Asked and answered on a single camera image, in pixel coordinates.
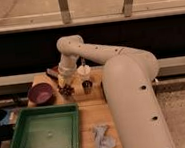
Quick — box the orange bowl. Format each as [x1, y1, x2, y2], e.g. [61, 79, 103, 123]
[51, 66, 59, 73]

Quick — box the dark grape bunch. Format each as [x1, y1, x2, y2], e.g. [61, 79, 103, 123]
[58, 84, 75, 97]

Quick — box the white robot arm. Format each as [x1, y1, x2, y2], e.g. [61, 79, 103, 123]
[56, 35, 176, 148]

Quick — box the purple bowl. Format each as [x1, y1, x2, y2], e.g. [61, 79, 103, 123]
[28, 82, 53, 105]

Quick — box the grey blue cloth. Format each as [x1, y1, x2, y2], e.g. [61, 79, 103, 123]
[92, 124, 116, 148]

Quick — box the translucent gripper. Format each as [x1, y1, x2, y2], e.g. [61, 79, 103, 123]
[58, 71, 75, 88]

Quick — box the green plastic tray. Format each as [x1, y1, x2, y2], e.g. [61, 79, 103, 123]
[10, 104, 81, 148]

